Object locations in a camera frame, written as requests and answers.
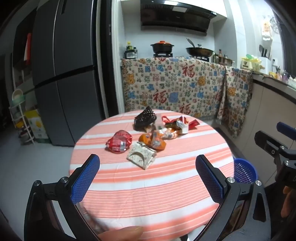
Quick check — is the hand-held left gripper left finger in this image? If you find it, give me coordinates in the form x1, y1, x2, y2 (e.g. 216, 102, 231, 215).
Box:
24, 153, 101, 241

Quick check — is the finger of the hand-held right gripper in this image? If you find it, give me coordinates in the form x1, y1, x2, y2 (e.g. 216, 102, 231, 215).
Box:
254, 131, 287, 160
277, 122, 296, 139

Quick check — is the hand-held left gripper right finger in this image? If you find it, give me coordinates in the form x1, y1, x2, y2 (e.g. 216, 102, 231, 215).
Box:
195, 155, 271, 241

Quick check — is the blue plastic basket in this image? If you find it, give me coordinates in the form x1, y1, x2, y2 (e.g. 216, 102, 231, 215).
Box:
233, 158, 258, 184

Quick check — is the red foil snack packet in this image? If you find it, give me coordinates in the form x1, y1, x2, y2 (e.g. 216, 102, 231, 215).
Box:
106, 130, 133, 154

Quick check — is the long red packet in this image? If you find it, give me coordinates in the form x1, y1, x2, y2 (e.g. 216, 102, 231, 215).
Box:
187, 119, 200, 130

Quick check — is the red white paper carton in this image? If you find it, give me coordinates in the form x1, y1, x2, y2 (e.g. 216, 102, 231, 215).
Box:
177, 115, 189, 134

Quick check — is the beige paper wrapper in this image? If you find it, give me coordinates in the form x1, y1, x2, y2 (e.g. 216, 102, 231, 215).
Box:
127, 142, 157, 170

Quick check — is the white orange printed wrapper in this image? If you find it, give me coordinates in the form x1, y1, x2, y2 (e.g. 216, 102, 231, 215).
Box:
159, 127, 181, 140

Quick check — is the orange snack packet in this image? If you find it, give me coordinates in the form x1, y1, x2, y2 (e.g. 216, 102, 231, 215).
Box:
139, 131, 167, 152

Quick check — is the red plastic bag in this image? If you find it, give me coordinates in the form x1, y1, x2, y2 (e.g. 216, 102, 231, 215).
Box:
161, 115, 178, 128

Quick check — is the dark dotted bag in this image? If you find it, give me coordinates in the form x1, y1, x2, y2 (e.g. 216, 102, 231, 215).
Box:
134, 106, 158, 131

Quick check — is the person's right hand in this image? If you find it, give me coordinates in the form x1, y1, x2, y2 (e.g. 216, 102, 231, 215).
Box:
281, 185, 296, 218

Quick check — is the person's left hand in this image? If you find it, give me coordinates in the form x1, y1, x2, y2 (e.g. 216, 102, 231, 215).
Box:
97, 226, 144, 241

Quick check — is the striped orange white tablecloth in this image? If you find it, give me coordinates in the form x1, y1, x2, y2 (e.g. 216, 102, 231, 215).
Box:
69, 109, 236, 241

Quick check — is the yellow white cardboard box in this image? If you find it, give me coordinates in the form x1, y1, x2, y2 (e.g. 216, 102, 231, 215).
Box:
24, 110, 50, 144

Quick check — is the white knife block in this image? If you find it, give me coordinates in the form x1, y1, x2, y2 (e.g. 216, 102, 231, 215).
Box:
258, 44, 272, 68

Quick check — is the yellow green container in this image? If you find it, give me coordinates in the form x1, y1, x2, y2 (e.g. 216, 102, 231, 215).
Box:
240, 54, 262, 70

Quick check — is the stainless steel pot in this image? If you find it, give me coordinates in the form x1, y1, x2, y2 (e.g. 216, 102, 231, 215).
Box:
217, 54, 235, 66

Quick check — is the large printed cloth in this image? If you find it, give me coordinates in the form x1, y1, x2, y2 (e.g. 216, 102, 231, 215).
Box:
121, 57, 228, 120

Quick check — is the dark grey refrigerator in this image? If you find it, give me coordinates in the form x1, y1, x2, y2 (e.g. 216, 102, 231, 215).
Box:
31, 0, 110, 147

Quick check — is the black wok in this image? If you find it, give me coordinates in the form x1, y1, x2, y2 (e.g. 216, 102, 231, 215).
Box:
186, 44, 214, 58

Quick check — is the black pot with orange lid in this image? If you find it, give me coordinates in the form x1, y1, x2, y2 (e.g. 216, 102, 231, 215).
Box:
150, 40, 174, 55

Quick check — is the black range hood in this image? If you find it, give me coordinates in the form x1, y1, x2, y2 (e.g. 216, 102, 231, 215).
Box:
140, 0, 216, 35

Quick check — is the white wire rack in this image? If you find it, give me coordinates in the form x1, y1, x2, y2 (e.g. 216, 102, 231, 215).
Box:
9, 89, 35, 145

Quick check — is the yellow white wall hanging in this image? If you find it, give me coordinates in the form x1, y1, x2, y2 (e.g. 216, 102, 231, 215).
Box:
261, 20, 273, 40

